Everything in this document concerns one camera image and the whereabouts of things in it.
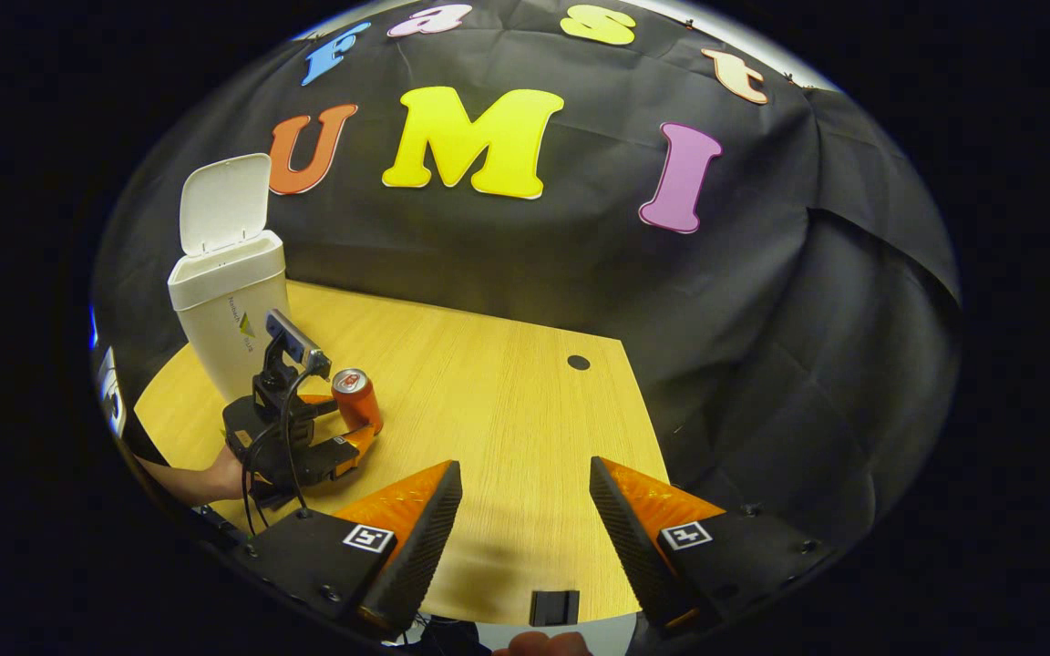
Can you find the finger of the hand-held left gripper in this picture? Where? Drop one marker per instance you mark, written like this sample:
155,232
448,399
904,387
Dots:
320,400
343,456

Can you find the black backdrop cloth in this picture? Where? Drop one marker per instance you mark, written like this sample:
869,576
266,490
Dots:
762,319

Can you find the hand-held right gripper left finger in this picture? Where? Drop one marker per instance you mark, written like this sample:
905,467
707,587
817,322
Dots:
416,547

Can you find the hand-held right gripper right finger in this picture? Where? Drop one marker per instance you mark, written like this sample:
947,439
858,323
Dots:
634,547

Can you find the computer monitor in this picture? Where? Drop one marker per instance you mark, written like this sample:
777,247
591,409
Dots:
112,392

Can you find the white desktop garbage bin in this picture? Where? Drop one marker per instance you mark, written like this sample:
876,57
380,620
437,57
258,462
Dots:
224,301

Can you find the red pop can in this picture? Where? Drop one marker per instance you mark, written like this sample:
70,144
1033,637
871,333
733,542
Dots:
358,405

